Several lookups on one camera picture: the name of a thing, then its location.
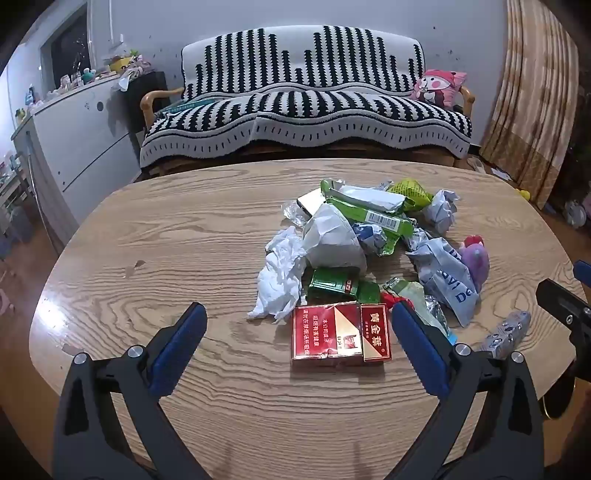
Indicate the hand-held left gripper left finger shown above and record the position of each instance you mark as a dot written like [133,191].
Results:
[182,341]

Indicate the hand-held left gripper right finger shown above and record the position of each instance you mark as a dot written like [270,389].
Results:
[418,346]

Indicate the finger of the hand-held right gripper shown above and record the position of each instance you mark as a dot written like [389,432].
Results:
[565,307]
[584,270]

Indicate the silver blister pack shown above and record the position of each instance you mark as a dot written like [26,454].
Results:
[505,334]

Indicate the blue white plastic bag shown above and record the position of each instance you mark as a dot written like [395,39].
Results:
[445,277]

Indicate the red cigarette pack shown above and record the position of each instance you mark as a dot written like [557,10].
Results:
[337,334]

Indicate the blue silver foil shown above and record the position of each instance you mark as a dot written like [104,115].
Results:
[369,237]

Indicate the silver green wrapper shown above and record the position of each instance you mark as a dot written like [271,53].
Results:
[369,196]

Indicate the small red wrapper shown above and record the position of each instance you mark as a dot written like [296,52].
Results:
[392,299]

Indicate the light green wrapper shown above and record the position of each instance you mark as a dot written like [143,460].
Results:
[408,290]

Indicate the small yellow toy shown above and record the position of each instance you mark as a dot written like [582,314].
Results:
[523,194]

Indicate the purple plush toy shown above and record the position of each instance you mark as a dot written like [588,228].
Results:
[476,263]

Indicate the green cigarette pack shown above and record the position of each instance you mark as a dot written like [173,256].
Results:
[332,284]

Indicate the crumpled white tissue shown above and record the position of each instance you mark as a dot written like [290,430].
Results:
[279,272]

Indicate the white paper bag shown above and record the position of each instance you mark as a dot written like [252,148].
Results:
[330,240]

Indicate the yellow green packet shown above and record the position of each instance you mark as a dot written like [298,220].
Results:
[411,194]

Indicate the clear plastic wrapper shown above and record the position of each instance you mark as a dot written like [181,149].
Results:
[293,213]

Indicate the beige striped curtain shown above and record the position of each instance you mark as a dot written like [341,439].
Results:
[531,101]

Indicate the flat white card box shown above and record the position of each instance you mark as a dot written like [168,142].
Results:
[311,202]

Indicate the white cabinet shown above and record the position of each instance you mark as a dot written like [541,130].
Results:
[78,138]

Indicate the cluttered storage rack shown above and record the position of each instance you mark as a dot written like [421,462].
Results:
[14,184]

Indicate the pink plush pillow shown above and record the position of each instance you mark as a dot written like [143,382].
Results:
[436,87]

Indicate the teal book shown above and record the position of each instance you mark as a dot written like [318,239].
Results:
[189,105]

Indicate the wooden sofa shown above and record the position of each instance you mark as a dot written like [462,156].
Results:
[157,96]

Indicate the pile of small toys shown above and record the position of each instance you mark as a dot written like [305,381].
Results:
[122,60]

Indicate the dark framed window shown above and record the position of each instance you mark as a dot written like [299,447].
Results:
[69,41]

